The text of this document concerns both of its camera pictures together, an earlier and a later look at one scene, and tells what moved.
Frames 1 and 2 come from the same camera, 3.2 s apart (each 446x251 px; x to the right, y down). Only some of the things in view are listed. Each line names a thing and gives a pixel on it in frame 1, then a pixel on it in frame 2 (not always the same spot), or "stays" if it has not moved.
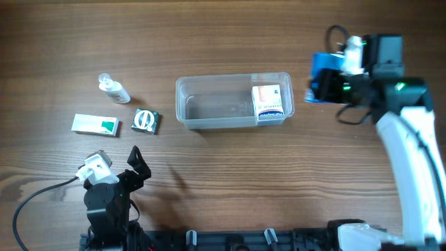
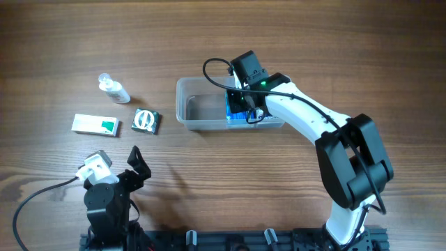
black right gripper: x=327 y=79 -> x=235 y=105
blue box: x=321 y=61 -> x=233 y=115
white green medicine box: x=93 y=124 stays
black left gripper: x=129 y=177 stays
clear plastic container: x=224 y=100 stays
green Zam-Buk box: x=145 y=120 stays
